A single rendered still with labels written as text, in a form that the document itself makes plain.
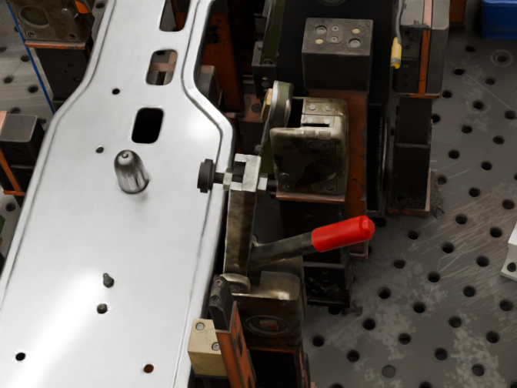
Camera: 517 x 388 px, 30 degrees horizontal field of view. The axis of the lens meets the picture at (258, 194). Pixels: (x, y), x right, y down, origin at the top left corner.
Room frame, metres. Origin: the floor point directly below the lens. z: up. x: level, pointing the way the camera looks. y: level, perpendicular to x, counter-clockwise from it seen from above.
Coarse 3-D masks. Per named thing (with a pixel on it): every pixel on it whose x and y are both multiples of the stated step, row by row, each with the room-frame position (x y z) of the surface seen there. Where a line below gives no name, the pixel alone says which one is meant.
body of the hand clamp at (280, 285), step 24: (288, 264) 0.46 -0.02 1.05; (264, 288) 0.43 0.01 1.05; (288, 288) 0.43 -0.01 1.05; (240, 312) 0.43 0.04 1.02; (264, 312) 0.42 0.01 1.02; (288, 312) 0.42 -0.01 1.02; (264, 336) 0.43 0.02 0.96; (288, 336) 0.42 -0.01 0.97; (264, 360) 0.43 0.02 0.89; (288, 360) 0.43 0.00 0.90; (264, 384) 0.43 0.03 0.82; (288, 384) 0.43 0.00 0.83; (312, 384) 0.47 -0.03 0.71
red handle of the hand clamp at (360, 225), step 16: (336, 224) 0.44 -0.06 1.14; (352, 224) 0.43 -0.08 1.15; (368, 224) 0.43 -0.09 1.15; (288, 240) 0.45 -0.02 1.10; (304, 240) 0.44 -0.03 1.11; (320, 240) 0.43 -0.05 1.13; (336, 240) 0.43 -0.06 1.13; (352, 240) 0.42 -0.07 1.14; (256, 256) 0.45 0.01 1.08; (272, 256) 0.44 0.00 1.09; (288, 256) 0.44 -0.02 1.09
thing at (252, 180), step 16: (208, 160) 0.47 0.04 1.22; (240, 160) 0.47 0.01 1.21; (256, 160) 0.46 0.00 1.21; (208, 176) 0.45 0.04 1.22; (224, 176) 0.45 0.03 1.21; (240, 176) 0.46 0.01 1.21; (256, 176) 0.45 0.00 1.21; (240, 192) 0.44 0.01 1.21; (256, 192) 0.44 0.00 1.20; (240, 208) 0.44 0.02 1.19; (240, 224) 0.44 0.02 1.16; (240, 240) 0.44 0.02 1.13; (240, 256) 0.44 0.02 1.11; (224, 272) 0.44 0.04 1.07; (240, 272) 0.44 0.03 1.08
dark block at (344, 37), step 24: (312, 24) 0.69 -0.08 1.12; (336, 24) 0.69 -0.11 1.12; (360, 24) 0.68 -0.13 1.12; (312, 48) 0.66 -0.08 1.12; (336, 48) 0.65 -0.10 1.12; (360, 48) 0.65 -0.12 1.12; (312, 72) 0.65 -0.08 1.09; (336, 72) 0.65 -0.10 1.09; (360, 72) 0.64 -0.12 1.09; (312, 96) 0.66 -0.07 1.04; (336, 96) 0.65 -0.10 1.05; (360, 96) 0.65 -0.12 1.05; (360, 120) 0.65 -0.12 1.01; (360, 144) 0.65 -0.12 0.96; (360, 168) 0.65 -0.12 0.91; (360, 192) 0.65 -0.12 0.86
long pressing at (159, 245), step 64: (128, 0) 0.89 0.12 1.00; (192, 0) 0.88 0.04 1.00; (128, 64) 0.79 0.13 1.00; (192, 64) 0.77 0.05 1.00; (64, 128) 0.71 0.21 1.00; (128, 128) 0.69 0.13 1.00; (192, 128) 0.68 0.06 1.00; (64, 192) 0.62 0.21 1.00; (128, 192) 0.60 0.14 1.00; (192, 192) 0.59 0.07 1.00; (64, 256) 0.53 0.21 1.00; (128, 256) 0.52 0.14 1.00; (192, 256) 0.51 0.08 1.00; (0, 320) 0.47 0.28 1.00; (64, 320) 0.46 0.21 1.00; (128, 320) 0.45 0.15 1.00; (0, 384) 0.40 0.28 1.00; (64, 384) 0.39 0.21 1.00; (128, 384) 0.38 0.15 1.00; (192, 384) 0.37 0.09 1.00
